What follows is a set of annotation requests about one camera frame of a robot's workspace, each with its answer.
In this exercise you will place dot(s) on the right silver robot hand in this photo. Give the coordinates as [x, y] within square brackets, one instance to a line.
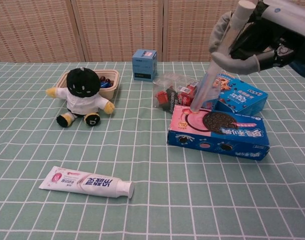
[280, 15]

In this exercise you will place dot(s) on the white toothpaste tube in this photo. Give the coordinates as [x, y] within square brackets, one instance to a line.
[92, 185]

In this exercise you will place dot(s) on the blue chocolate chip cookie box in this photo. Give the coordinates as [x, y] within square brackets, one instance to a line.
[242, 100]

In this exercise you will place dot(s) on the clear container red coffee sachets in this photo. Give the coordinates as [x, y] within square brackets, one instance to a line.
[172, 97]

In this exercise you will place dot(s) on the blue pink Oreo box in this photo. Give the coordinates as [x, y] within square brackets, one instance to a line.
[217, 140]

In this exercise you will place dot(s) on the small light blue carton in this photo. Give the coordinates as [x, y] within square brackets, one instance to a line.
[142, 67]

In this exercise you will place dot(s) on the bamboo folding screen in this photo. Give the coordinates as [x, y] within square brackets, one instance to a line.
[112, 27]

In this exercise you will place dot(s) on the pile of red candies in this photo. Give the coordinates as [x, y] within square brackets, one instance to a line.
[108, 79]

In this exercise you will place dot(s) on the beige plastic tray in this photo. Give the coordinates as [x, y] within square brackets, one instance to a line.
[112, 90]

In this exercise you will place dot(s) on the blue snack packet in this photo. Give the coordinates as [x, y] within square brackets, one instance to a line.
[105, 85]

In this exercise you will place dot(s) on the green checked tablecloth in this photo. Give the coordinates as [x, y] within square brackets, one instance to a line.
[142, 150]

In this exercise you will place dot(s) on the black plush doll white coat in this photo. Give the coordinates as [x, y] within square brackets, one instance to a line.
[80, 100]

